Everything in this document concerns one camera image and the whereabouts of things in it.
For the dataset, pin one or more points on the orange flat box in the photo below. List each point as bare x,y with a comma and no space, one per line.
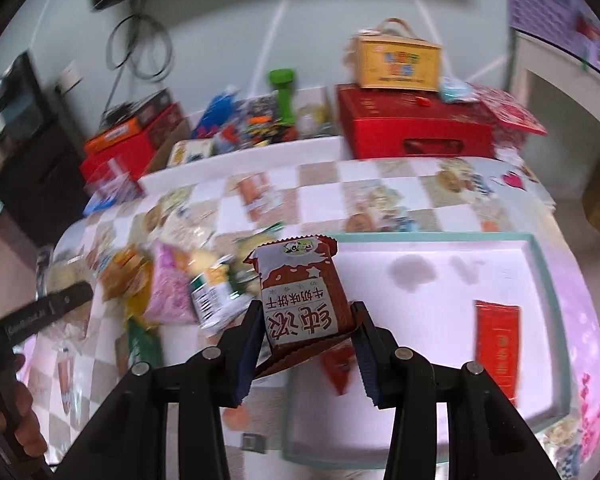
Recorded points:
112,136

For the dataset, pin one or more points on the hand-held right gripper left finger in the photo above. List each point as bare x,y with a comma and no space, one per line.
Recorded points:
247,360

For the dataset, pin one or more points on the small red snack packet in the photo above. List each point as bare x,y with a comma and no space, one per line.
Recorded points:
337,367

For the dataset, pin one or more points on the clear plastic box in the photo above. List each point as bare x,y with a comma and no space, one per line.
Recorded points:
112,185

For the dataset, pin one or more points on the green dumbbell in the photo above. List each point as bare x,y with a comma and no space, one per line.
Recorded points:
285,100

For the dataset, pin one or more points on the white foam box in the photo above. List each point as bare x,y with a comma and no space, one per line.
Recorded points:
280,152

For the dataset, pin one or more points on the white yellow toy box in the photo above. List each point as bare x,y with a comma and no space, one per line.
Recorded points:
190,152

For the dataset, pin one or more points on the green white snack packet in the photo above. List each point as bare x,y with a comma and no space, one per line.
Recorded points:
215,300

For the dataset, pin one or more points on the white tray with teal rim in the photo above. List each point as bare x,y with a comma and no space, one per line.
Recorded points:
430,310

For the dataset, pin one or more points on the pink printed table mat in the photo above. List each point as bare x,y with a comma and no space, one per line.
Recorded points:
587,310

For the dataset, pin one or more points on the pile of colourful toys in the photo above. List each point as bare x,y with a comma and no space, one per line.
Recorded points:
260,125

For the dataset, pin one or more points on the person's left hand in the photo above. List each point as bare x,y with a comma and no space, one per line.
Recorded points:
27,425

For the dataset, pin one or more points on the purple lattice panel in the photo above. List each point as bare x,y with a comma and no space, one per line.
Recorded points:
545,5

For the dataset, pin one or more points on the orange yellow snack packet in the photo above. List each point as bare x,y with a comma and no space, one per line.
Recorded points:
125,275

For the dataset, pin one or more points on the checkered printed tablecloth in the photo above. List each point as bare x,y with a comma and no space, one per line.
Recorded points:
330,190

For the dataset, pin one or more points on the white cabinet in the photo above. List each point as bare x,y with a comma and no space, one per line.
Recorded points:
555,60

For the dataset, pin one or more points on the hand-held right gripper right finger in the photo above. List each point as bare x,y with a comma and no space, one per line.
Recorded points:
370,370

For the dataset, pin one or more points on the white wall socket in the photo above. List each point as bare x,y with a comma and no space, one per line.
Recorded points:
69,77

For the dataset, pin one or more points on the flat red packet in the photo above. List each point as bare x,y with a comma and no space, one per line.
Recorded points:
497,345

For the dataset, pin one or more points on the large red gift box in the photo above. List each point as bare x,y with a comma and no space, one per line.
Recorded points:
380,120

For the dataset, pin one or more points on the light blue small packet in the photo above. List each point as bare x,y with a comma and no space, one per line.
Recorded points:
452,89

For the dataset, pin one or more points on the pink snack packet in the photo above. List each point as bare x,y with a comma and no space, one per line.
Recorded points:
167,290

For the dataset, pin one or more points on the red cardboard box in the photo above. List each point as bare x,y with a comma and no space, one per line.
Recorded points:
125,160

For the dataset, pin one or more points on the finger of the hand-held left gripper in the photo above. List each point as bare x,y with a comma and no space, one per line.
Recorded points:
45,310

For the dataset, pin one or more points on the blue plastic bag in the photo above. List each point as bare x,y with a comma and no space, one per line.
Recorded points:
217,110

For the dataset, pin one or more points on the red patterned paper packet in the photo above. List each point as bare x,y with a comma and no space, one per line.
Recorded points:
510,110

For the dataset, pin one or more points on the dark flat box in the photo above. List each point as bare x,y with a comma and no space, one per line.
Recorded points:
150,107

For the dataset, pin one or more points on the black cabinet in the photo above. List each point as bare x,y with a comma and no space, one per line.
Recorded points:
40,180

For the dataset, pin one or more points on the black appliance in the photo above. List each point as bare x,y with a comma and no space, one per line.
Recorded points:
10,90

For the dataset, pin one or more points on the brown biscuit packet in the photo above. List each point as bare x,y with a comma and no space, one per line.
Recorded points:
300,285

